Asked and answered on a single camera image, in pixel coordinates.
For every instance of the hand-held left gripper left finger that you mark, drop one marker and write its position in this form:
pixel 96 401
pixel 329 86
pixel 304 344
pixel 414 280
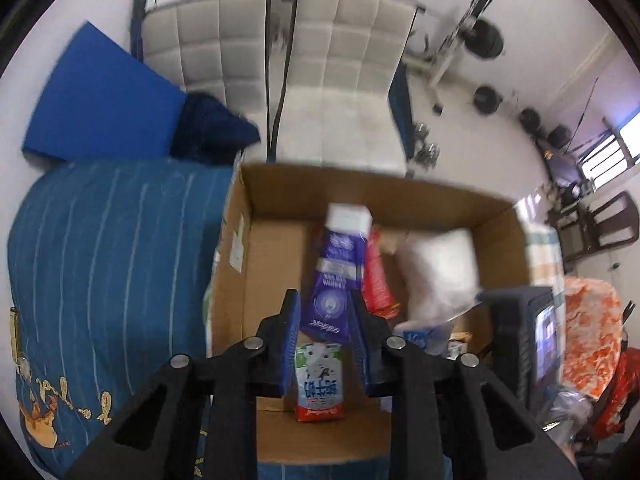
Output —
pixel 210 400

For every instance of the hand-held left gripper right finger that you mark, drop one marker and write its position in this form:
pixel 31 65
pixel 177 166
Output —
pixel 425 400

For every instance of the orange snack packet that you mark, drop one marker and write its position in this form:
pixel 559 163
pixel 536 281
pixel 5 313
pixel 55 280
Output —
pixel 459 345

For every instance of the light purple snack packet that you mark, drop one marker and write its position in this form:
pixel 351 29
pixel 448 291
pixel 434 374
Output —
pixel 420 337

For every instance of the white soft pouch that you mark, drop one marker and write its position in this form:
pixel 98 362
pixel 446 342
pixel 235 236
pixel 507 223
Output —
pixel 440 270

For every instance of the red snack packet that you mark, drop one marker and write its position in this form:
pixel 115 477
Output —
pixel 375 280

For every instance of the purple tube with white cap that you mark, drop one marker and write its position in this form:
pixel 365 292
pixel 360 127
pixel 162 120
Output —
pixel 332 285

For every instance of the cardboard box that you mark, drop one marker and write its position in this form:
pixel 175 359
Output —
pixel 270 260

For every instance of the orange floral blanket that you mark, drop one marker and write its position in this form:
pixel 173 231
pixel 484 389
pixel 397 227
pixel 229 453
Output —
pixel 590 325

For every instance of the checked blanket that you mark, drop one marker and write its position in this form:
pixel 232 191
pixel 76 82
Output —
pixel 542 245

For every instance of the red plastic bag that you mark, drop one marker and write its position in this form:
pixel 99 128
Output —
pixel 612 395

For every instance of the dark wooden chair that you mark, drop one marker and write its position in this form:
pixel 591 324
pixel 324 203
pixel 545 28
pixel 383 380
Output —
pixel 605 230

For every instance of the blue striped blanket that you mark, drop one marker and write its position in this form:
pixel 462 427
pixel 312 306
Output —
pixel 100 285

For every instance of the window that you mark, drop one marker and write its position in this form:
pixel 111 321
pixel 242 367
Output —
pixel 615 150

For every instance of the short barbell with black plates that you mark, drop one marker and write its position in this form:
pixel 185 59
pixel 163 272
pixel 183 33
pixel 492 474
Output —
pixel 487 99

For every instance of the blue bench pad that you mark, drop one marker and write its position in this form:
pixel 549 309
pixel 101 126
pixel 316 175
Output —
pixel 402 105

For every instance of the dark navy cloth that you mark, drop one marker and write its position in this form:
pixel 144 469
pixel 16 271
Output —
pixel 210 125

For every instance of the long barbell with black plates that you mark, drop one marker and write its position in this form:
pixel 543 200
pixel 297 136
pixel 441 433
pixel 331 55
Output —
pixel 487 39

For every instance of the white quilted chair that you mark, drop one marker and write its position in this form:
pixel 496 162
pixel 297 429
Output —
pixel 345 85
pixel 210 45

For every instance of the blue foam mat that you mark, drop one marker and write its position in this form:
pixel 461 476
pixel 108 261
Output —
pixel 100 95

